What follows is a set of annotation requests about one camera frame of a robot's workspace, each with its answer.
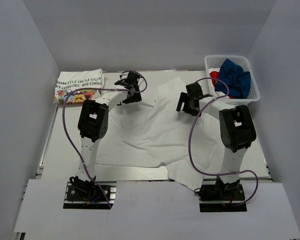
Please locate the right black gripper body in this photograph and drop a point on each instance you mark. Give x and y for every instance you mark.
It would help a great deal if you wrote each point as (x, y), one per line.
(193, 111)

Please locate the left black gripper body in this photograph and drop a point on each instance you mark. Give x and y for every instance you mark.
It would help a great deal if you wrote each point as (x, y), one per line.
(136, 88)

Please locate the white t-shirt red graphic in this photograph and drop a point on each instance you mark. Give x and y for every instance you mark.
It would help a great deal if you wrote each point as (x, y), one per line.
(214, 74)

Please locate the white t-shirt black graphic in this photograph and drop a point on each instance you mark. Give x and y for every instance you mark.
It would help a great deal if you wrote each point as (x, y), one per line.
(151, 136)

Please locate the dark blue t-shirt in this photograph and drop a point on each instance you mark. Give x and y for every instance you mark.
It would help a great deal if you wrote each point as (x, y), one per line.
(237, 80)

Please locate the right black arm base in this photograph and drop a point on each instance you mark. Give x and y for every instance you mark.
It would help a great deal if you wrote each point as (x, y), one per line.
(211, 201)

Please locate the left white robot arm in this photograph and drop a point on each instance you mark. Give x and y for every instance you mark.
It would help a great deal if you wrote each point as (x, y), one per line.
(93, 126)

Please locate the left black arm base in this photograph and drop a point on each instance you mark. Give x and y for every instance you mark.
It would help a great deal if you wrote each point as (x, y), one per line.
(75, 199)

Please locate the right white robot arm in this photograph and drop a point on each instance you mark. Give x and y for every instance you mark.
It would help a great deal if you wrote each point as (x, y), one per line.
(237, 131)

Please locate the white plastic mesh basket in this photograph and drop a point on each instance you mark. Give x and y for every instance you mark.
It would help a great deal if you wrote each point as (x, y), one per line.
(216, 61)

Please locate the folded white cartoon t-shirt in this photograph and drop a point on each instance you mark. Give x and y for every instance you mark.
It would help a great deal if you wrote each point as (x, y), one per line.
(69, 81)

